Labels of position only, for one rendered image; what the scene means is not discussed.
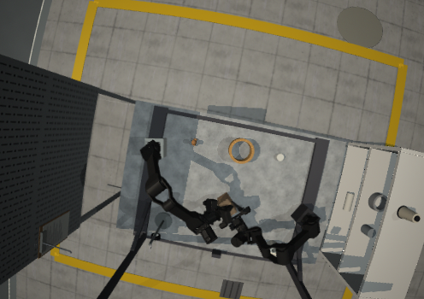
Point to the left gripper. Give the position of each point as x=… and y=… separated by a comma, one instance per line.
x=224, y=213

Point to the brown cardboard box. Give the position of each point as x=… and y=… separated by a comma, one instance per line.
x=223, y=201

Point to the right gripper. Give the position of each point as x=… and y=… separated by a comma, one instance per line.
x=222, y=226

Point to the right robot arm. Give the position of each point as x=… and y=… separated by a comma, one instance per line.
x=284, y=251

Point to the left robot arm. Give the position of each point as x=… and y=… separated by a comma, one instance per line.
x=157, y=184

